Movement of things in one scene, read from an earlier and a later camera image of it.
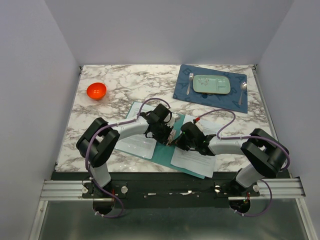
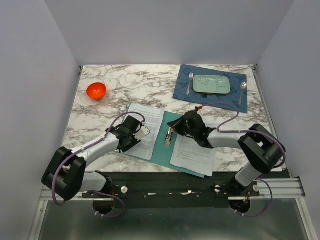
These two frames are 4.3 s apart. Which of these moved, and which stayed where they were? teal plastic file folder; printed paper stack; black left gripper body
Moved: black left gripper body
Stayed: teal plastic file folder; printed paper stack
